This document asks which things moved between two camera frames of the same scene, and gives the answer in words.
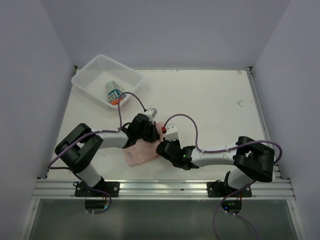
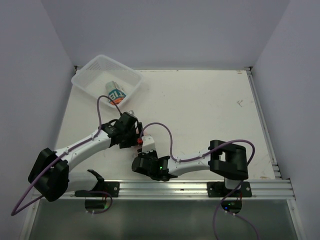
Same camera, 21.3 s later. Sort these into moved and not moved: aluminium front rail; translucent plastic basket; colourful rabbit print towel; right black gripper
Moved: right black gripper
Not moved: colourful rabbit print towel; aluminium front rail; translucent plastic basket
